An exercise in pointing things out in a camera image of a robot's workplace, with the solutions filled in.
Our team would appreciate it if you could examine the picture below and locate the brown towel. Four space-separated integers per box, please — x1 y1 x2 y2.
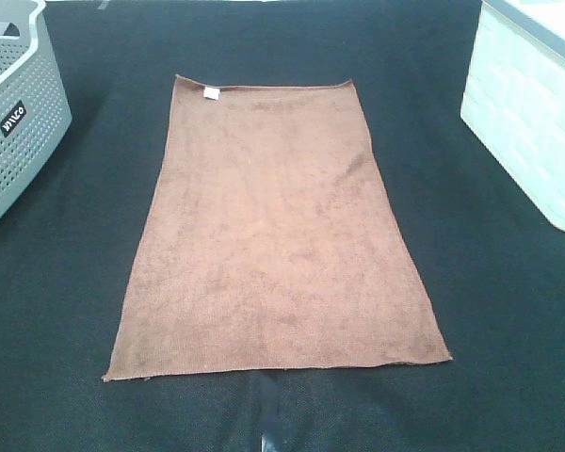
105 76 451 381

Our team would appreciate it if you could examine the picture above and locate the black tablecloth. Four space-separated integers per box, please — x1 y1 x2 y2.
0 1 565 451

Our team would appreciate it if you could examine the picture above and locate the pale green plastic bin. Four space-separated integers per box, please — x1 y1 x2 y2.
460 1 565 232

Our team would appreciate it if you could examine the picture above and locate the grey perforated plastic basket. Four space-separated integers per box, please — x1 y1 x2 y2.
0 1 72 218

